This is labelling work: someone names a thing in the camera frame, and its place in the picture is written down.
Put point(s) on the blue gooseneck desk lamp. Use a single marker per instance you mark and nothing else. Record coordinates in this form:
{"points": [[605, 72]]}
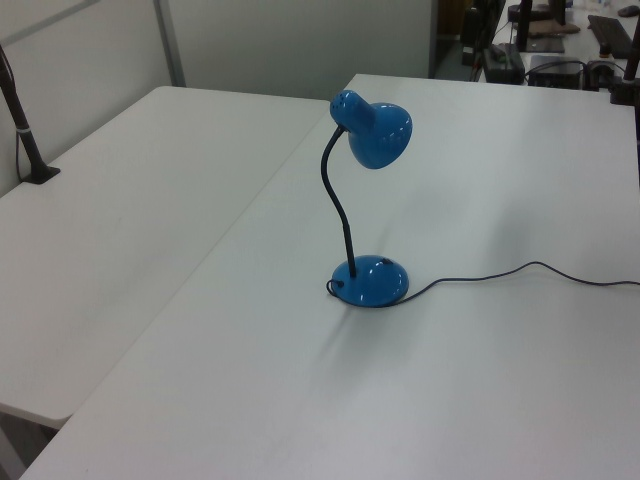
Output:
{"points": [[375, 135]]}

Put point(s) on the black box with green part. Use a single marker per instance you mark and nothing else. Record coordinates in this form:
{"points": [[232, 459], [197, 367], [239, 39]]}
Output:
{"points": [[505, 62]]}

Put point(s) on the black computer tower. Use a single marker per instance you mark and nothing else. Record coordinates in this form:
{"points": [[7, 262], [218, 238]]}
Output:
{"points": [[477, 30]]}

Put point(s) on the black electronics box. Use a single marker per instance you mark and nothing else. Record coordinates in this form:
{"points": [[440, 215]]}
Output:
{"points": [[555, 72]]}

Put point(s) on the dark background pole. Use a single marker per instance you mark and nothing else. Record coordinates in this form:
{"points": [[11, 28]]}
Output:
{"points": [[523, 22]]}

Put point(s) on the black flat tray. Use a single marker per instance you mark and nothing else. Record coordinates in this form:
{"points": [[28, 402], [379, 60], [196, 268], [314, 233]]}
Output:
{"points": [[547, 46]]}

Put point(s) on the brown cloth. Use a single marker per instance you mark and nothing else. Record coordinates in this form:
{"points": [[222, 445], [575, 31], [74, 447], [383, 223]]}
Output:
{"points": [[550, 27]]}

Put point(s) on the black clamp stand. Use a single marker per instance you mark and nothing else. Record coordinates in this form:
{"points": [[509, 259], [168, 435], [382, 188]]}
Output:
{"points": [[622, 90]]}

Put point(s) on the black keyboard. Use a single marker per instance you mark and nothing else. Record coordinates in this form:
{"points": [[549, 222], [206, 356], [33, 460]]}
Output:
{"points": [[610, 32]]}

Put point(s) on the black computer mouse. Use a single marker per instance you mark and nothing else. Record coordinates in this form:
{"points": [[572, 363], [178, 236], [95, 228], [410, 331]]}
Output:
{"points": [[626, 11]]}

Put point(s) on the black camera stand pole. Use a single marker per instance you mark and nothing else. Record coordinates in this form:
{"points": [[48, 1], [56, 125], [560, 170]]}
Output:
{"points": [[27, 145]]}

